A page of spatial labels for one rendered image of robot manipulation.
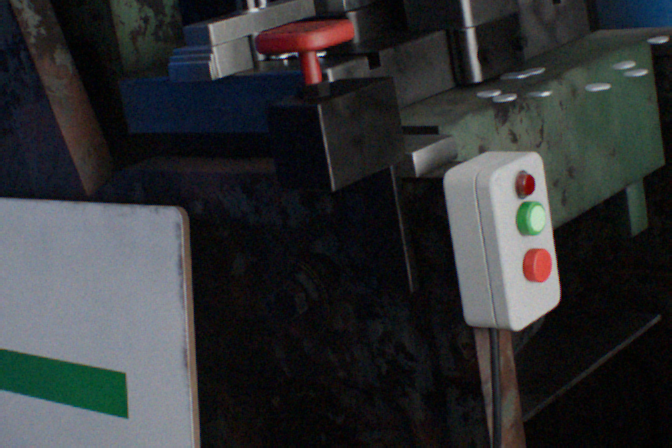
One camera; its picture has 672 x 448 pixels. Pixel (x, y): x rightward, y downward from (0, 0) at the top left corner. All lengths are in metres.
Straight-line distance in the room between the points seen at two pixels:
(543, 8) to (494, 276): 0.48
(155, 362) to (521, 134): 0.43
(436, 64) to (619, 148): 0.23
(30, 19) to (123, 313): 0.33
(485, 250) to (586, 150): 0.33
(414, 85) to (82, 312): 0.44
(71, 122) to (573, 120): 0.53
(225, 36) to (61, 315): 0.38
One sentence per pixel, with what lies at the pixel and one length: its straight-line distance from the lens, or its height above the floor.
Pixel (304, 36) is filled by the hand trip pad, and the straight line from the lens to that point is 1.03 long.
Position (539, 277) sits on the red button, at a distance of 1.10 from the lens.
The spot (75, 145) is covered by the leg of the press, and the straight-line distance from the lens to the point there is 1.46.
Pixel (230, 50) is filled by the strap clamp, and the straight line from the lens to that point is 1.29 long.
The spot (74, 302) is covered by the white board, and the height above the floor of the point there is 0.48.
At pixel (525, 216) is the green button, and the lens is 1.08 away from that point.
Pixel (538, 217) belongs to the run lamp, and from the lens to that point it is 1.09.
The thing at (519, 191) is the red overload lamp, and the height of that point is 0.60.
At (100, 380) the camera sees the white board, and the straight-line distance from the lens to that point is 1.45.
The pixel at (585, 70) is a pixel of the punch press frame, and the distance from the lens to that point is 1.38.
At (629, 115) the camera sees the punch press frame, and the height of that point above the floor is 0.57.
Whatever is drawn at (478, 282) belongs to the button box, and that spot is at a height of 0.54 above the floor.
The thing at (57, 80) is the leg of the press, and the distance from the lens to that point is 1.47.
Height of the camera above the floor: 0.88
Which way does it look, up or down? 13 degrees down
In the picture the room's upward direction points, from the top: 10 degrees counter-clockwise
